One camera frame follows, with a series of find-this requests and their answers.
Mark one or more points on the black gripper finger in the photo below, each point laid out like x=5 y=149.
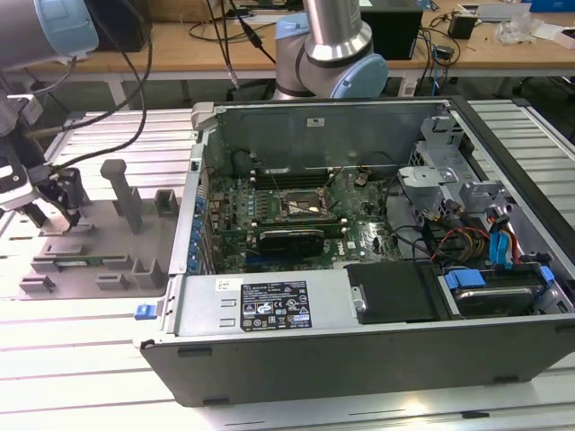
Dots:
x=36 y=215
x=69 y=193

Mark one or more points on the thin metal locking lever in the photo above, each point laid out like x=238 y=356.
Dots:
x=271 y=176

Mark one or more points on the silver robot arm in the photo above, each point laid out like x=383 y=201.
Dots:
x=332 y=27

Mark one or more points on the grey parts rack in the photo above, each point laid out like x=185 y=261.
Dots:
x=103 y=242

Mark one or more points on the green RAM stick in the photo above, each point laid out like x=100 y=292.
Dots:
x=96 y=261

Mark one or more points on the blue case latch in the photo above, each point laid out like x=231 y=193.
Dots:
x=144 y=312

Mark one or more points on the black computer tower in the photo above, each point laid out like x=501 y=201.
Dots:
x=126 y=27

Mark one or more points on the light wooden desk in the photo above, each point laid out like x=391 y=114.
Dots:
x=166 y=54

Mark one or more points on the silver power supply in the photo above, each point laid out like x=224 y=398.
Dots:
x=202 y=305

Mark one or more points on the blue expansion slot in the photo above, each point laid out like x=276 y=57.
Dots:
x=253 y=261

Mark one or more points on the RAM slot white latches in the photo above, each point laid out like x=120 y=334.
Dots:
x=269 y=223

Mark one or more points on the graphics card black cooler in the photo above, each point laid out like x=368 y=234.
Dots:
x=292 y=244

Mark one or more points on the white sticker label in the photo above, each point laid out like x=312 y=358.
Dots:
x=315 y=122

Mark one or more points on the coin cell battery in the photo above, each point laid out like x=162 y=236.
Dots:
x=360 y=180

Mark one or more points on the green motherboard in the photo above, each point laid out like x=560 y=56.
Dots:
x=373 y=242

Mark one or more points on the open PC case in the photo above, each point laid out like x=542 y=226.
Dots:
x=359 y=368

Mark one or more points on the silver drive cage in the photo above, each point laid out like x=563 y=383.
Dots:
x=422 y=177

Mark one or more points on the black box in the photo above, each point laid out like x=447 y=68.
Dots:
x=400 y=31

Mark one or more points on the small black adapter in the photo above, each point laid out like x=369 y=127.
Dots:
x=462 y=26

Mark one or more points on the hard disk blue carrier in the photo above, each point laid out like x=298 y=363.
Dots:
x=489 y=296

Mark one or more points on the clear plastic bag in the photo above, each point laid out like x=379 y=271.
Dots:
x=516 y=29

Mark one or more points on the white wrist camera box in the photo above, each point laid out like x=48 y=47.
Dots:
x=13 y=184

